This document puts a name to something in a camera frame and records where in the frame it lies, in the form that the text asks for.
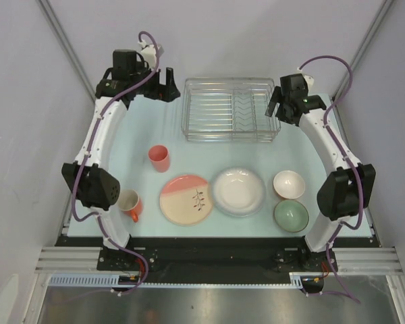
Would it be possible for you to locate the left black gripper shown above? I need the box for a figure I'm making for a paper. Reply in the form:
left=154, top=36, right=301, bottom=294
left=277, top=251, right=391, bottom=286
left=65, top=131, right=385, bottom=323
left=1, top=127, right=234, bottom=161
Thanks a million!
left=130, top=62, right=180, bottom=103

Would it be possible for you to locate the pink tumbler cup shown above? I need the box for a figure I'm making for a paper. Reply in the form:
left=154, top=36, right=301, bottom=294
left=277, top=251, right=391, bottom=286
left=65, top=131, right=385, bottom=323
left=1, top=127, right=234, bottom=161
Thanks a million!
left=148, top=145, right=170, bottom=173

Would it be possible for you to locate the orange white bowl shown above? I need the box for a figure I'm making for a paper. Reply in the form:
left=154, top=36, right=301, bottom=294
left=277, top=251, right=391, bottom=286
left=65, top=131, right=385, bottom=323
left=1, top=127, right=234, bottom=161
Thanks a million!
left=273, top=170, right=306, bottom=199

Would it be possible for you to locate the white deep plate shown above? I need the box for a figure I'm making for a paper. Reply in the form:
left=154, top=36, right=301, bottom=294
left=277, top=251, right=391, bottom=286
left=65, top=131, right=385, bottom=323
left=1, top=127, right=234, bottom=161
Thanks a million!
left=211, top=167, right=266, bottom=217

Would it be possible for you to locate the pink cream leaf plate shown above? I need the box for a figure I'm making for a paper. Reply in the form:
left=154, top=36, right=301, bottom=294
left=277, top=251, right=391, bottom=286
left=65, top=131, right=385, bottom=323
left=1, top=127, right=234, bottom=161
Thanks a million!
left=159, top=175, right=214, bottom=226

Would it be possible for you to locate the green celadon bowl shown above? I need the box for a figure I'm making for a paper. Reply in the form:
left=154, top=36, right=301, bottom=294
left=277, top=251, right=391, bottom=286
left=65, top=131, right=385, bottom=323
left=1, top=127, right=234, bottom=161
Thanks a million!
left=273, top=200, right=309, bottom=233

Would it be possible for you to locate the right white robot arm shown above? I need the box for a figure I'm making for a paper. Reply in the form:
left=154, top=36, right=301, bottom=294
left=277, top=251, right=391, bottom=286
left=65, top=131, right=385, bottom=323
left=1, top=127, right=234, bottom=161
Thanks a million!
left=265, top=74, right=376, bottom=271

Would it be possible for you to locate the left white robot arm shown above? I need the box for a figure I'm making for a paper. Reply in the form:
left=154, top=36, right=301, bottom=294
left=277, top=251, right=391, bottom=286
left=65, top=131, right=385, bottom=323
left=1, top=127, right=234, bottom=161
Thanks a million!
left=61, top=45, right=180, bottom=270

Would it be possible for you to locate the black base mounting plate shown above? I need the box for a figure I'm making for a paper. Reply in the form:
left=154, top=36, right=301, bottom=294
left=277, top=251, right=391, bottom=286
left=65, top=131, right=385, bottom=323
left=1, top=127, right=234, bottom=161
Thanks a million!
left=55, top=236, right=381, bottom=283

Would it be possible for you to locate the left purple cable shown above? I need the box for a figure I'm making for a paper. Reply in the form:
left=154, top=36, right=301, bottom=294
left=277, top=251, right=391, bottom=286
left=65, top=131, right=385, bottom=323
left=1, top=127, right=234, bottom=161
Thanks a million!
left=55, top=31, right=163, bottom=301

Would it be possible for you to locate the purple cable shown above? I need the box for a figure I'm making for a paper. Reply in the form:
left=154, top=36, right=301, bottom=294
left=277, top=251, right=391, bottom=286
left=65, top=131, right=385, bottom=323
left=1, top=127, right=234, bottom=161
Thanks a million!
left=55, top=31, right=163, bottom=301
left=298, top=55, right=369, bottom=303

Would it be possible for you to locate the chrome wire dish rack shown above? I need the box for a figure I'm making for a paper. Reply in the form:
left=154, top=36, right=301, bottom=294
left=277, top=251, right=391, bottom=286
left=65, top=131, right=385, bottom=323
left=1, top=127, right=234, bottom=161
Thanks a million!
left=181, top=77, right=281, bottom=142

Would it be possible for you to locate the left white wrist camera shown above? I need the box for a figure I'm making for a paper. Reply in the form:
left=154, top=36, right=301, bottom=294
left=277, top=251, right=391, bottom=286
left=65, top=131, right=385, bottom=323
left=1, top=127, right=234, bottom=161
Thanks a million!
left=138, top=42, right=164, bottom=68

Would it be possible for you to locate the orange mug with handle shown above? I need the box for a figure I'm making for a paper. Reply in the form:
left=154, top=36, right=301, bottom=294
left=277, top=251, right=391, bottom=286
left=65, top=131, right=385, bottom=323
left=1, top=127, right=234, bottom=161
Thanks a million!
left=117, top=190, right=143, bottom=223

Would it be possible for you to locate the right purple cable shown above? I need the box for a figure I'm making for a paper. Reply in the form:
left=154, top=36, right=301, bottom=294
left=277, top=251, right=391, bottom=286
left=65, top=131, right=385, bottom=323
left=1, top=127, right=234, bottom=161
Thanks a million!
left=298, top=55, right=369, bottom=303

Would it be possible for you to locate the aluminium frame rail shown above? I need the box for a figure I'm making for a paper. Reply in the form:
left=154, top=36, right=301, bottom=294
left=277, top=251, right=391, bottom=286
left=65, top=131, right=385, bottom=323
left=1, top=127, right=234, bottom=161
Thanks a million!
left=35, top=246, right=104, bottom=274

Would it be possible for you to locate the white slotted cable duct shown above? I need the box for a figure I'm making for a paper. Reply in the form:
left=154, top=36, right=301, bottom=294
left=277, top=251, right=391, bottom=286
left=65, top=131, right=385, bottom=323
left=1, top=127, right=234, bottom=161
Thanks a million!
left=49, top=274, right=302, bottom=289

